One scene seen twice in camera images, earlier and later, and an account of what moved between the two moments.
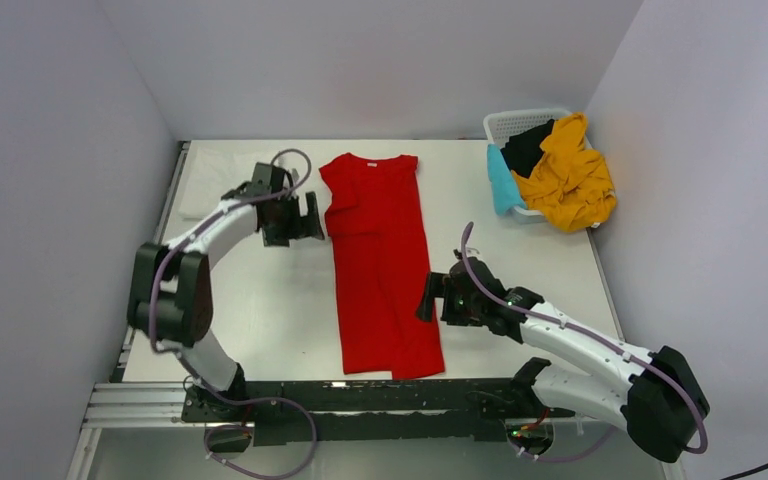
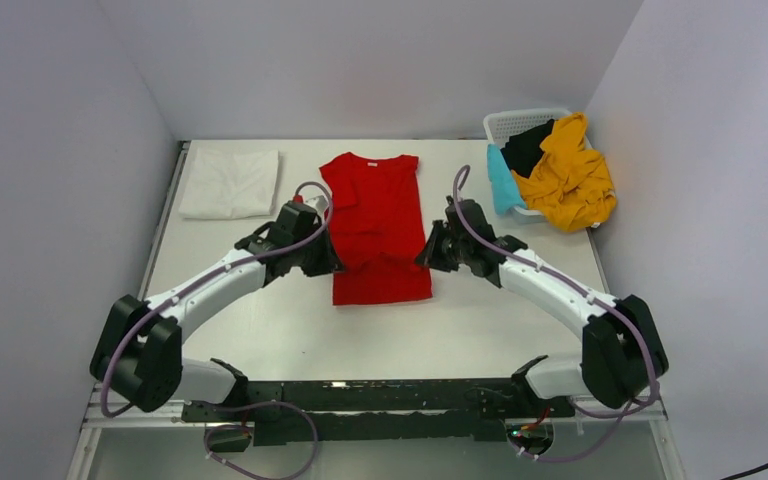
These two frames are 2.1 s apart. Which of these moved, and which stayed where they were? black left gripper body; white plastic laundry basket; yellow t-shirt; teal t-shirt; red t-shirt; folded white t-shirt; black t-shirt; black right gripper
Moved: black left gripper body; red t-shirt; black right gripper
Stayed: teal t-shirt; folded white t-shirt; black t-shirt; yellow t-shirt; white plastic laundry basket
